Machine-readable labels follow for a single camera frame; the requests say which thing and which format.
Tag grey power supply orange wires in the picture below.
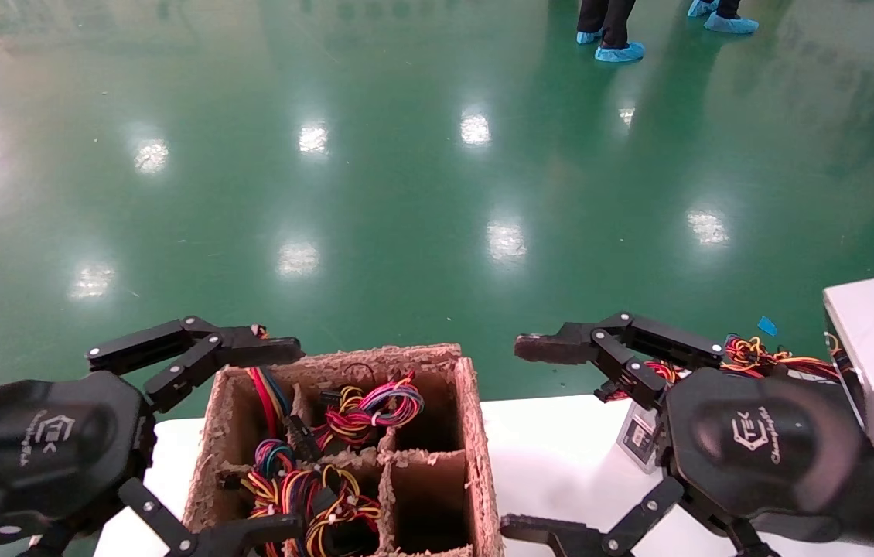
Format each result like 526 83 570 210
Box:
723 335 855 382

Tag power supply blue purple wires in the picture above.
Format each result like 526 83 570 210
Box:
240 439 299 511

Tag black trouser leg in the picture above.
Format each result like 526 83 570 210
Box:
578 0 611 32
601 0 637 49

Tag power supply yellow red wires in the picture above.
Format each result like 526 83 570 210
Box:
282 464 384 557

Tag grey power supply red wires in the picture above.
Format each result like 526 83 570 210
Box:
598 361 678 474

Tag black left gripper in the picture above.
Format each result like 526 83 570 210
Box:
0 315 306 557

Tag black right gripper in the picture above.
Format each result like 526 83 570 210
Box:
500 312 869 557

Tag brown cardboard divider box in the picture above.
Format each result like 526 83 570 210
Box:
183 344 505 557

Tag power supply purple red wires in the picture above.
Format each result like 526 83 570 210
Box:
321 371 424 451

